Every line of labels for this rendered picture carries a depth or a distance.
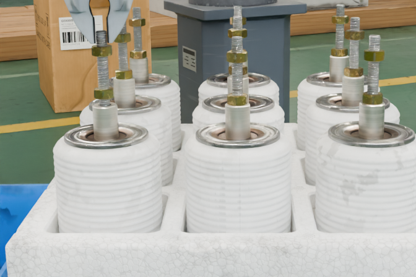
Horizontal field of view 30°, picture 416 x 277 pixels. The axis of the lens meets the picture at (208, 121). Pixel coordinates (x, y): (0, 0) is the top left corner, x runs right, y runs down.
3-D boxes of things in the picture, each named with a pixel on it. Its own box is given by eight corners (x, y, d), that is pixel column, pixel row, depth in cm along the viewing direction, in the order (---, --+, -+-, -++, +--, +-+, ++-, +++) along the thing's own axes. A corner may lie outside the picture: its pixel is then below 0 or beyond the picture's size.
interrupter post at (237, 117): (218, 140, 69) (218, 104, 68) (235, 134, 71) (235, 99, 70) (239, 144, 68) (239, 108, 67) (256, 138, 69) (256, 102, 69)
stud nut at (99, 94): (89, 98, 69) (89, 89, 68) (100, 94, 70) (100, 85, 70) (108, 100, 68) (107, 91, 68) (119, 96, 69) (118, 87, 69)
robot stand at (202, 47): (167, 162, 144) (162, 0, 137) (256, 148, 151) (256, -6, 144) (208, 193, 128) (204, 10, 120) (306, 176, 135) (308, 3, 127)
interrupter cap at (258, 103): (215, 98, 85) (215, 91, 85) (282, 102, 83) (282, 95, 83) (191, 114, 79) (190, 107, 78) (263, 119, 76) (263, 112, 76)
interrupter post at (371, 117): (389, 138, 69) (390, 101, 68) (376, 144, 67) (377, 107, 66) (365, 133, 71) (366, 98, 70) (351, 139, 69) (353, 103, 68)
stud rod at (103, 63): (97, 115, 69) (93, 31, 67) (103, 112, 70) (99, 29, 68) (106, 116, 69) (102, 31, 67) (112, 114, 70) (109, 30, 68)
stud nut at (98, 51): (87, 55, 68) (86, 46, 67) (98, 52, 69) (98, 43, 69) (106, 57, 67) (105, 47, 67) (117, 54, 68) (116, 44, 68)
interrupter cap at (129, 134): (163, 134, 72) (163, 127, 71) (119, 156, 65) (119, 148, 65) (95, 125, 75) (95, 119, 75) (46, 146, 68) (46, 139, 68)
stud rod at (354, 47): (348, 91, 79) (350, 18, 77) (347, 89, 80) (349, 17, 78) (358, 91, 79) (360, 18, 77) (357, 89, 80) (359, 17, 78)
